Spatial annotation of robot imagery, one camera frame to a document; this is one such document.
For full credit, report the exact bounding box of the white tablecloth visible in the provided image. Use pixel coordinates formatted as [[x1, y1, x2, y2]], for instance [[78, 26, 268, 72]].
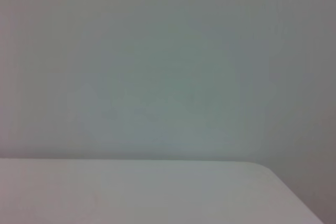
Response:
[[0, 157, 325, 224]]

